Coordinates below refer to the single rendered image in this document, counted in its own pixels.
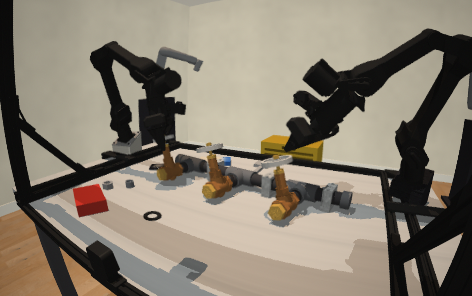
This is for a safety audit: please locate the red block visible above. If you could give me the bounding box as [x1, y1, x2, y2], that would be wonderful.
[73, 184, 108, 217]

